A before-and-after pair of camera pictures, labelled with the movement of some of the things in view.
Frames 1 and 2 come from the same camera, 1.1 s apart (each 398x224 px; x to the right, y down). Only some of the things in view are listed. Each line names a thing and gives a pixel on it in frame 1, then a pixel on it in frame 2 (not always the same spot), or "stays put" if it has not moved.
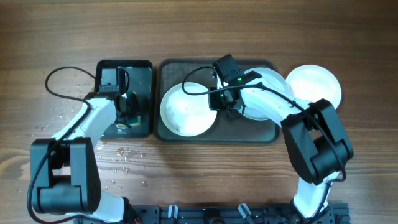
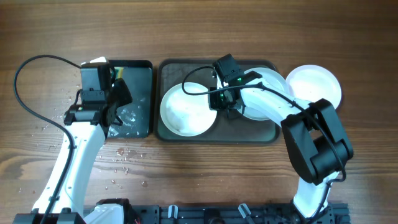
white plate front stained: (313, 83) stays put
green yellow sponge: (134, 121) -> (119, 72)
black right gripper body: (218, 101) stays put
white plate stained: (186, 115) stays put
